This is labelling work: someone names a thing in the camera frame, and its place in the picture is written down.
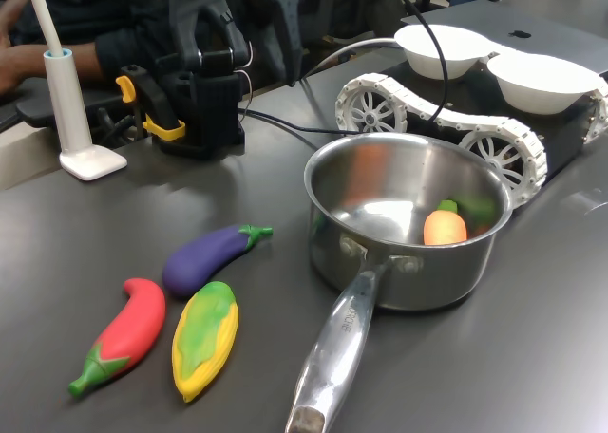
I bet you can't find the purple toy aubergine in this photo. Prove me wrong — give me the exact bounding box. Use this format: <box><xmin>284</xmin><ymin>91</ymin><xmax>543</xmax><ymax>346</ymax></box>
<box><xmin>161</xmin><ymin>223</ymin><xmax>275</xmax><ymax>297</ymax></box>

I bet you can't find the person's hand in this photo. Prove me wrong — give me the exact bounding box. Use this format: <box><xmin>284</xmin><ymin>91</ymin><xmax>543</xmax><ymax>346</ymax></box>
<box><xmin>0</xmin><ymin>43</ymin><xmax>104</xmax><ymax>95</ymax></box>

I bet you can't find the tracked vehicle with white tracks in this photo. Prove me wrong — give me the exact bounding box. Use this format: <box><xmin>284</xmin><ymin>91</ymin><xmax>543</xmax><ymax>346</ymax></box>
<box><xmin>333</xmin><ymin>52</ymin><xmax>608</xmax><ymax>206</ymax></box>

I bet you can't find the black and yellow clip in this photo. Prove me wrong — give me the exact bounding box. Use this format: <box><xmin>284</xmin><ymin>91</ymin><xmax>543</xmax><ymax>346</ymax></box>
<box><xmin>115</xmin><ymin>64</ymin><xmax>187</xmax><ymax>155</ymax></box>

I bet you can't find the white bowl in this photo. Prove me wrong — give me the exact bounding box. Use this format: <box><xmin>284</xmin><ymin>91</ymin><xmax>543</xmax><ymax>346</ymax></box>
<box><xmin>393</xmin><ymin>24</ymin><xmax>493</xmax><ymax>81</ymax></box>
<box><xmin>486</xmin><ymin>52</ymin><xmax>602</xmax><ymax>116</ymax></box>

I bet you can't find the person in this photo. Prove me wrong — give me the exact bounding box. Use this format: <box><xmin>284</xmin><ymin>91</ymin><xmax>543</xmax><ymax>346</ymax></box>
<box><xmin>0</xmin><ymin>0</ymin><xmax>165</xmax><ymax>97</ymax></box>

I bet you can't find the orange toy carrot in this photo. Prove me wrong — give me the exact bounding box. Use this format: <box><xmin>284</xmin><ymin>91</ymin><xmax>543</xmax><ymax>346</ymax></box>
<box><xmin>422</xmin><ymin>199</ymin><xmax>469</xmax><ymax>247</ymax></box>

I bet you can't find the black chair armrest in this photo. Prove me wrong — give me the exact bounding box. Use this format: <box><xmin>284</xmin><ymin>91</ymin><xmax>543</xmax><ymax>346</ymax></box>
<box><xmin>0</xmin><ymin>95</ymin><xmax>61</xmax><ymax>131</ymax></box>

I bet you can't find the yellow green toy corn cob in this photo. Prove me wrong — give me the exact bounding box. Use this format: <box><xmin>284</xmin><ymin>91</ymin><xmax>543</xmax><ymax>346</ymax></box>
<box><xmin>171</xmin><ymin>280</ymin><xmax>240</xmax><ymax>404</ymax></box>

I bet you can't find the red toy chilli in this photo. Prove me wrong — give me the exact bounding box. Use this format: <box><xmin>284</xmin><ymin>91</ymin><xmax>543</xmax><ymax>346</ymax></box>
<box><xmin>68</xmin><ymin>277</ymin><xmax>167</xmax><ymax>399</ymax></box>

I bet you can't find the thin black table cable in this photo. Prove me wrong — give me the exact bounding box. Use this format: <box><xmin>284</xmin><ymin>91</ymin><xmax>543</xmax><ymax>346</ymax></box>
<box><xmin>237</xmin><ymin>108</ymin><xmax>333</xmax><ymax>150</ymax></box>

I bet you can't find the long black cable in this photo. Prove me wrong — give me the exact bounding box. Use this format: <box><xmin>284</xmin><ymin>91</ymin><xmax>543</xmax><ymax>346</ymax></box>
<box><xmin>379</xmin><ymin>0</ymin><xmax>450</xmax><ymax>121</ymax></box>

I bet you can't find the steel pan with long handle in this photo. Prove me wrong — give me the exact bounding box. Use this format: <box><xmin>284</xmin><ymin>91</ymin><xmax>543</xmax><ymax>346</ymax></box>
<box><xmin>284</xmin><ymin>133</ymin><xmax>515</xmax><ymax>433</ymax></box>

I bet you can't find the white post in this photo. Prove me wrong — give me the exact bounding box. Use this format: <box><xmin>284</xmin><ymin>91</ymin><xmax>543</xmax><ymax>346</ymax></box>
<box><xmin>23</xmin><ymin>0</ymin><xmax>128</xmax><ymax>182</ymax></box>

